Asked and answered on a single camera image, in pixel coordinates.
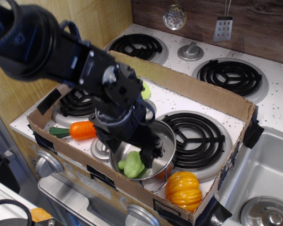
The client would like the silver sink basin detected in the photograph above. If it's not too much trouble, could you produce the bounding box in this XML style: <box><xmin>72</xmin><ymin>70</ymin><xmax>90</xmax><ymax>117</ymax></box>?
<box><xmin>217</xmin><ymin>127</ymin><xmax>283</xmax><ymax>226</ymax></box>

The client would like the orange toy pumpkin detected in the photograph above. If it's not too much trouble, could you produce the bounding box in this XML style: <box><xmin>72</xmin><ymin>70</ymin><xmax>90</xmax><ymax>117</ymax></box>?
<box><xmin>165</xmin><ymin>171</ymin><xmax>202</xmax><ymax>213</ymax></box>

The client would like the orange toy carrot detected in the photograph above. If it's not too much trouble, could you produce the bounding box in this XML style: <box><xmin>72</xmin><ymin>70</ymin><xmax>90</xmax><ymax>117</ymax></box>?
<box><xmin>49</xmin><ymin>121</ymin><xmax>96</xmax><ymax>140</ymax></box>

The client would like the stainless steel pan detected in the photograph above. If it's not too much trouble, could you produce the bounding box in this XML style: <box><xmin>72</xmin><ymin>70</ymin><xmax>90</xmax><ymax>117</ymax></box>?
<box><xmin>109</xmin><ymin>120</ymin><xmax>176</xmax><ymax>193</ymax></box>

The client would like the silver oven knob left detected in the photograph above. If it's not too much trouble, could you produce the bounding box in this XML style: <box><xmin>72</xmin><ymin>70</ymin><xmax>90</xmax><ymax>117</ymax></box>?
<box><xmin>35</xmin><ymin>150</ymin><xmax>64</xmax><ymax>178</ymax></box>

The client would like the light green plastic plate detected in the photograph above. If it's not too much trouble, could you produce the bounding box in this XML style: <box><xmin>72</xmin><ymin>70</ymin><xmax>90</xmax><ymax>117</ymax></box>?
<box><xmin>141</xmin><ymin>81</ymin><xmax>151</xmax><ymax>100</ymax></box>

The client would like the front right black burner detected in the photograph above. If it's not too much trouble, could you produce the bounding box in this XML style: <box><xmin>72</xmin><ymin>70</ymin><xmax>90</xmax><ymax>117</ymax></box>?
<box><xmin>158</xmin><ymin>111</ymin><xmax>233</xmax><ymax>183</ymax></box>

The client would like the black cable loop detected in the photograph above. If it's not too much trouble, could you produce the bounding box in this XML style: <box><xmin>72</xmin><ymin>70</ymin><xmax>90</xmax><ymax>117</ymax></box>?
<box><xmin>0</xmin><ymin>199</ymin><xmax>33</xmax><ymax>226</ymax></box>

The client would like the back right black burner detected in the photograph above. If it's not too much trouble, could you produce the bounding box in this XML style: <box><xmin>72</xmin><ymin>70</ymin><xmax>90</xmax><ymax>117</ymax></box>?
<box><xmin>191</xmin><ymin>58</ymin><xmax>269</xmax><ymax>104</ymax></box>

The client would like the silver stovetop knob back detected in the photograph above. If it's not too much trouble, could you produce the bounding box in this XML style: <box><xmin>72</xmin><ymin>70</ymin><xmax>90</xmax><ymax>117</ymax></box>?
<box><xmin>177</xmin><ymin>42</ymin><xmax>204</xmax><ymax>62</ymax></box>

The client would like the silver oven door handle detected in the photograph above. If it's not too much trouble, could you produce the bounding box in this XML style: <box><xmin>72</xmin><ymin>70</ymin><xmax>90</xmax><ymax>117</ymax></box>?
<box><xmin>37</xmin><ymin>175</ymin><xmax>114</xmax><ymax>226</ymax></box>

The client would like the silver stovetop knob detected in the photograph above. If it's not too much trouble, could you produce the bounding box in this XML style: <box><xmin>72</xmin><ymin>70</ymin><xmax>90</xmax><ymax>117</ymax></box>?
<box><xmin>177</xmin><ymin>42</ymin><xmax>204</xmax><ymax>62</ymax></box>
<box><xmin>91</xmin><ymin>138</ymin><xmax>110</xmax><ymax>162</ymax></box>
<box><xmin>144</xmin><ymin>99</ymin><xmax>157</xmax><ymax>120</ymax></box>

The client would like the orange object bottom left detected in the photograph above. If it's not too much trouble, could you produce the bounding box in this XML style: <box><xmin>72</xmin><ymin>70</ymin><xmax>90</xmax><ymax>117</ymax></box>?
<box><xmin>30</xmin><ymin>208</ymin><xmax>52</xmax><ymax>222</ymax></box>

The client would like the back left black burner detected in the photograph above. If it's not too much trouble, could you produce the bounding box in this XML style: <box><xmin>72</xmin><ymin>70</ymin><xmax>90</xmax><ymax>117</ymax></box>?
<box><xmin>105</xmin><ymin>34</ymin><xmax>168</xmax><ymax>65</ymax></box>

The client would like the hanging silver skimmer ladle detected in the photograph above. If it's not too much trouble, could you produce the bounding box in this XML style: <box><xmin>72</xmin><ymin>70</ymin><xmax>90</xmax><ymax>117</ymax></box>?
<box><xmin>163</xmin><ymin>0</ymin><xmax>187</xmax><ymax>31</ymax></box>

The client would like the silver stovetop knob front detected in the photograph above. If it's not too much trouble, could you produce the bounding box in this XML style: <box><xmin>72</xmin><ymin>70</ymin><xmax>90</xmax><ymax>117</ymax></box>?
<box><xmin>91</xmin><ymin>138</ymin><xmax>110</xmax><ymax>162</ymax></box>

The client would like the silver oven knob right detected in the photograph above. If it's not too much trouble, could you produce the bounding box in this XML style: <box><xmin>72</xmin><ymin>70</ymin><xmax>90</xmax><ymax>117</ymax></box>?
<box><xmin>125</xmin><ymin>203</ymin><xmax>161</xmax><ymax>226</ymax></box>

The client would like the black device left edge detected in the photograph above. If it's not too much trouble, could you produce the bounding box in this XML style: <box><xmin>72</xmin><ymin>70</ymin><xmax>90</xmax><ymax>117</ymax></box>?
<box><xmin>0</xmin><ymin>155</ymin><xmax>20</xmax><ymax>194</ymax></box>

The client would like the small orange toy under pan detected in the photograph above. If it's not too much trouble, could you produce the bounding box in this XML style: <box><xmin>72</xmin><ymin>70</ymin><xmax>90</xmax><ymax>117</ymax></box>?
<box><xmin>155</xmin><ymin>164</ymin><xmax>173</xmax><ymax>179</ymax></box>

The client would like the silver sink drain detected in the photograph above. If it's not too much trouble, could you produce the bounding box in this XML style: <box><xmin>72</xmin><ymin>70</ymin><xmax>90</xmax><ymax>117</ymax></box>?
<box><xmin>239</xmin><ymin>196</ymin><xmax>283</xmax><ymax>226</ymax></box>

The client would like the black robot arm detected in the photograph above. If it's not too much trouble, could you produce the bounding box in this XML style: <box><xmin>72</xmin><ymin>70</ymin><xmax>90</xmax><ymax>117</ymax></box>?
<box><xmin>0</xmin><ymin>0</ymin><xmax>163</xmax><ymax>168</ymax></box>

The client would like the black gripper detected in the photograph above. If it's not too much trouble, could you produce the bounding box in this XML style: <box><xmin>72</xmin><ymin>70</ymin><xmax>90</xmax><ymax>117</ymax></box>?
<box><xmin>89</xmin><ymin>103</ymin><xmax>163</xmax><ymax>169</ymax></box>

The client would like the silver oven knob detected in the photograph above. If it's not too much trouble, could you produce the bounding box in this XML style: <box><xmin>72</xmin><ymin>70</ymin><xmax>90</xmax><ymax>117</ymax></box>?
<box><xmin>35</xmin><ymin>150</ymin><xmax>64</xmax><ymax>178</ymax></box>
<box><xmin>125</xmin><ymin>203</ymin><xmax>161</xmax><ymax>226</ymax></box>

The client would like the hanging silver slotted spatula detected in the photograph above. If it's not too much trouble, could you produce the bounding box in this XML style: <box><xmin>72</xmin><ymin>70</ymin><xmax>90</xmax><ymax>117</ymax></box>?
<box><xmin>213</xmin><ymin>0</ymin><xmax>233</xmax><ymax>42</ymax></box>

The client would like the brown cardboard fence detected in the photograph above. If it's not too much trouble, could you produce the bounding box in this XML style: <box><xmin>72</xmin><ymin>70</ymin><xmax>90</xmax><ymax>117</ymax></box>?
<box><xmin>27</xmin><ymin>51</ymin><xmax>258</xmax><ymax>226</ymax></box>

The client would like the silver stovetop knob middle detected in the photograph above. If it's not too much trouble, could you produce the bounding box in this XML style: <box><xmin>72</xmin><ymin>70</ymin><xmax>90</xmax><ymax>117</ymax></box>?
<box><xmin>144</xmin><ymin>99</ymin><xmax>157</xmax><ymax>120</ymax></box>

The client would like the green toy broccoli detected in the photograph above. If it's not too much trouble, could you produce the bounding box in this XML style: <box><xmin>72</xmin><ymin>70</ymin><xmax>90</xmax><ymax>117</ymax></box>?
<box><xmin>117</xmin><ymin>151</ymin><xmax>145</xmax><ymax>178</ymax></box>

